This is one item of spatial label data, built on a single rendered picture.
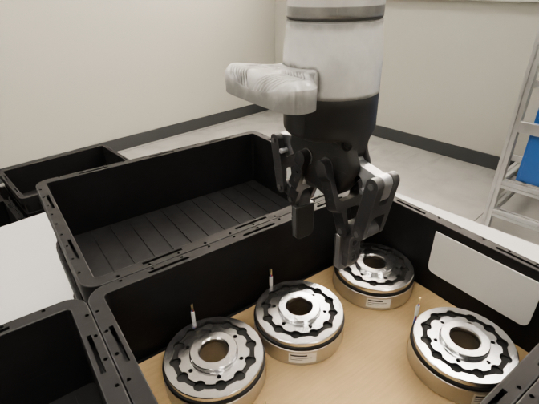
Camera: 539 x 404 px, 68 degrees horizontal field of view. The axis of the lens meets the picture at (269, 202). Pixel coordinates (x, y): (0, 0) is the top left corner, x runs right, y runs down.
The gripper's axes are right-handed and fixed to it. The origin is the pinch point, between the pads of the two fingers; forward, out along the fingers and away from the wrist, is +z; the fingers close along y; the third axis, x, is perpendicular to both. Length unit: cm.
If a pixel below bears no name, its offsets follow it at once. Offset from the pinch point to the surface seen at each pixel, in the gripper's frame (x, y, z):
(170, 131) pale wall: -95, 302, 92
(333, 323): -1.2, -1.1, 11.3
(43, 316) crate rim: 24.2, 9.8, 4.1
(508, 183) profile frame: -175, 55, 70
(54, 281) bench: 23, 48, 27
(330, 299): -3.7, 2.2, 11.7
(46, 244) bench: 22, 62, 27
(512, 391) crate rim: -2.5, -18.0, 4.6
